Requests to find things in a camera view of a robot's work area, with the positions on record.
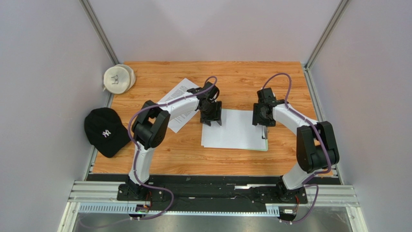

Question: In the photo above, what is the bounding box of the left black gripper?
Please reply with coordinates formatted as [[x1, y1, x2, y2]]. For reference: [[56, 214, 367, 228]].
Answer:
[[200, 101, 222, 127]]

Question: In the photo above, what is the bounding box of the white paper sheet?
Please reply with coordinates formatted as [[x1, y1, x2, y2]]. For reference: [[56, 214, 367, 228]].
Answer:
[[202, 109, 265, 151]]

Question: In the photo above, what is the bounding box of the signature page paper sheet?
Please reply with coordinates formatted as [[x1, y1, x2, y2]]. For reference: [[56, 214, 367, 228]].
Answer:
[[201, 134, 205, 146]]

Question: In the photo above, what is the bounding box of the green clipboard folder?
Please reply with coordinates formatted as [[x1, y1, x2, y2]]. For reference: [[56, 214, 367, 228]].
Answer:
[[262, 126, 268, 151]]

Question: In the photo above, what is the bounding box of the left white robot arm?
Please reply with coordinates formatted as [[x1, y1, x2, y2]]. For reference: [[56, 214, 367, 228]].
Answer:
[[126, 80, 222, 195]]

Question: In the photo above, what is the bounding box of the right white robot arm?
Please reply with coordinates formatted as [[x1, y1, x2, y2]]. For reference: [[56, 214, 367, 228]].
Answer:
[[252, 88, 339, 190]]

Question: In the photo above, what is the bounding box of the text-filled paper sheet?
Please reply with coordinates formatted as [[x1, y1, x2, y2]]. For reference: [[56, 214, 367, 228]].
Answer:
[[158, 78, 199, 133]]

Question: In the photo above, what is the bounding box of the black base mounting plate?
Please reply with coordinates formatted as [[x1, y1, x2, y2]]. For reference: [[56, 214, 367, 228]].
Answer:
[[117, 174, 308, 213]]

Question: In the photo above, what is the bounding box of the cream round zip pouch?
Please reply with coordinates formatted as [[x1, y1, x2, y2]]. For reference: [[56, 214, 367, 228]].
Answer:
[[103, 64, 136, 95]]

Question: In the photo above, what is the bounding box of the black NY baseball cap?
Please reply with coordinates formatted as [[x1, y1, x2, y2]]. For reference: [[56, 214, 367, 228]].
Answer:
[[84, 107, 131, 158]]

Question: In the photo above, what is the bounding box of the right aluminium corner post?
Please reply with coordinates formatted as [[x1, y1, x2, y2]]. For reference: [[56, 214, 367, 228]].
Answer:
[[304, 0, 351, 70]]

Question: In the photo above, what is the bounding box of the aluminium corner post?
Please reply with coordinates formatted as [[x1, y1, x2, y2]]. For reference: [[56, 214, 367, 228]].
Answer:
[[79, 0, 120, 65], [304, 0, 351, 70]]

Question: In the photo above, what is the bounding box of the aluminium front rail frame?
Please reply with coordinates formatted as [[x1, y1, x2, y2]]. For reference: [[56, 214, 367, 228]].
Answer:
[[58, 181, 367, 232]]

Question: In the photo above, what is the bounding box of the left aluminium corner post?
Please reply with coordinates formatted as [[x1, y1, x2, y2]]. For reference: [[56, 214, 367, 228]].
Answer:
[[79, 0, 120, 65]]

